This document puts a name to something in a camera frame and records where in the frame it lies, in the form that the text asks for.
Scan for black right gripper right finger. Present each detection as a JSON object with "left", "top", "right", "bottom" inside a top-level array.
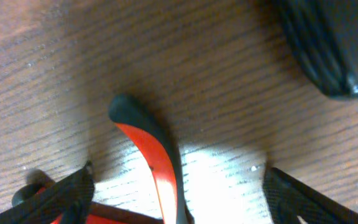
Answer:
[{"left": 262, "top": 167, "right": 358, "bottom": 224}]

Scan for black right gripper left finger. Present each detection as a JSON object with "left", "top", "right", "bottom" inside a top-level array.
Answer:
[{"left": 0, "top": 161, "right": 94, "bottom": 224}]

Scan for red black pliers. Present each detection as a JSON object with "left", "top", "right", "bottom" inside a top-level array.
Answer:
[{"left": 11, "top": 93, "right": 195, "bottom": 224}]

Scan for black yellow precision screwdriver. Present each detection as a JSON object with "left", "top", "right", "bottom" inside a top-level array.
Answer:
[{"left": 274, "top": 0, "right": 358, "bottom": 100}]

